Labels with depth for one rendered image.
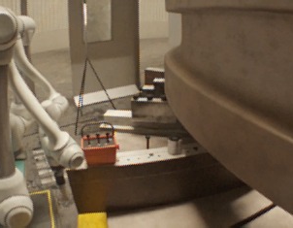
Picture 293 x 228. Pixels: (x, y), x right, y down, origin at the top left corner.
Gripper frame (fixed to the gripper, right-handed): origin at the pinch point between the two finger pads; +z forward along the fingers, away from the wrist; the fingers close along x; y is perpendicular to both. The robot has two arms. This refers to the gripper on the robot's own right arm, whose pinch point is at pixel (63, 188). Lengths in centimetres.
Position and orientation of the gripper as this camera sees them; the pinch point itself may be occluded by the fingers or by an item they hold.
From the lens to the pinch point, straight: 127.3
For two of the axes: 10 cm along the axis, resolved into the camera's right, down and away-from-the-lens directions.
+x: 3.9, 3.5, -8.5
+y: -9.2, 1.7, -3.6
